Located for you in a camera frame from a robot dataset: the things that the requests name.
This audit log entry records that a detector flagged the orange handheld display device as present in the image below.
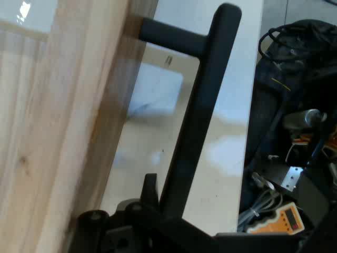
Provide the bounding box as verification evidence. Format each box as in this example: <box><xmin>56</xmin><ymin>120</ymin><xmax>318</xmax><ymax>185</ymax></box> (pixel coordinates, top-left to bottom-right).
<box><xmin>246</xmin><ymin>203</ymin><xmax>306</xmax><ymax>235</ymax></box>

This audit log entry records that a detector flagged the silver metal bracket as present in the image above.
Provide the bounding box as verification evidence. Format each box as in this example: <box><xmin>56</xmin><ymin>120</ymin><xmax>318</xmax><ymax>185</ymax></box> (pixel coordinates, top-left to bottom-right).
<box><xmin>282</xmin><ymin>165</ymin><xmax>303</xmax><ymax>192</ymax></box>

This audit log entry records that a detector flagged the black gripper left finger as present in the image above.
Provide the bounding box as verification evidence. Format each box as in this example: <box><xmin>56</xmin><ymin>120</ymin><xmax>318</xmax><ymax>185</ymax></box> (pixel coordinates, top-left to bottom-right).
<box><xmin>70</xmin><ymin>173</ymin><xmax>219</xmax><ymax>253</ymax></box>

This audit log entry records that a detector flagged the shiny metal cylinder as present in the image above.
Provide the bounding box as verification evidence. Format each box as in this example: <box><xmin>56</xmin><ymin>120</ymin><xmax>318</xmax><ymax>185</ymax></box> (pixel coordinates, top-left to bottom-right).
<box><xmin>283</xmin><ymin>108</ymin><xmax>328</xmax><ymax>130</ymax></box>

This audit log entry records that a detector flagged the grey cable bundle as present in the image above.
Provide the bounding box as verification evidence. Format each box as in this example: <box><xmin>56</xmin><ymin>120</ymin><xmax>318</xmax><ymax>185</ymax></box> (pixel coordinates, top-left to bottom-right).
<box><xmin>237</xmin><ymin>171</ymin><xmax>284</xmax><ymax>233</ymax></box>

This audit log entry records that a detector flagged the black bar drawer handle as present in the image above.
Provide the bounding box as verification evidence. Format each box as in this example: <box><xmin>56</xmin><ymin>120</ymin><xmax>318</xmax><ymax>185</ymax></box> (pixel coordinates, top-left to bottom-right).
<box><xmin>138</xmin><ymin>2</ymin><xmax>242</xmax><ymax>221</ymax></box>

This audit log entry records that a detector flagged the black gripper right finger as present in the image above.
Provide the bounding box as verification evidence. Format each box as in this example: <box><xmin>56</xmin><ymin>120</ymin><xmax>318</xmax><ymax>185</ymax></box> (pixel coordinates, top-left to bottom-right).
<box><xmin>215</xmin><ymin>172</ymin><xmax>337</xmax><ymax>253</ymax></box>

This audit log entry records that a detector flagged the black backpack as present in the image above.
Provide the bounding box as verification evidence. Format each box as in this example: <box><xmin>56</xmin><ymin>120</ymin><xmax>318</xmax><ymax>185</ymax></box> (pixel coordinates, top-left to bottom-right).
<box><xmin>243</xmin><ymin>18</ymin><xmax>337</xmax><ymax>185</ymax></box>

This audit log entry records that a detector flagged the light wooden drawer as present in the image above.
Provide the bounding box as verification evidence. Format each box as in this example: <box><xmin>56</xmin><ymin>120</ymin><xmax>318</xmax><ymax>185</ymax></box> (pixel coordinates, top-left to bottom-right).
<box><xmin>0</xmin><ymin>0</ymin><xmax>159</xmax><ymax>253</ymax></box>

